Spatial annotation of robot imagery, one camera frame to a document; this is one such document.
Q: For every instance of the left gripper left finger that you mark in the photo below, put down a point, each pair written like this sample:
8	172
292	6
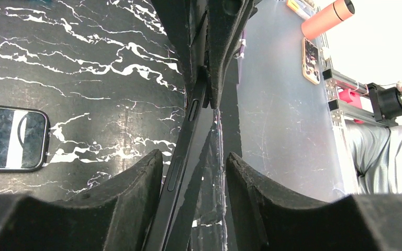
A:
114	215

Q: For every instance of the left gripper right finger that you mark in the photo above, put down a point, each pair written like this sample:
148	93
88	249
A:
269	216

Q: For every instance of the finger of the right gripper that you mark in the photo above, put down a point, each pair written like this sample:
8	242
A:
184	24
226	21

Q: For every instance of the black phone case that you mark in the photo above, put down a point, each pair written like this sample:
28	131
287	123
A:
159	230
13	138

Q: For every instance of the beige patterned phone case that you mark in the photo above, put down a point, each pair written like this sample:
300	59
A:
310	66

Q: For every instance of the person in grey shirt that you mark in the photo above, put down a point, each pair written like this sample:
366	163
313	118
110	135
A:
377	157

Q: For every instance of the orange cylinder bottle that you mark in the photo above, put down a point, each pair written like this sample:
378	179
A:
332	15

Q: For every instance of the aluminium frame with motor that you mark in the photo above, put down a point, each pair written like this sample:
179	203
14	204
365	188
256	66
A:
374	104

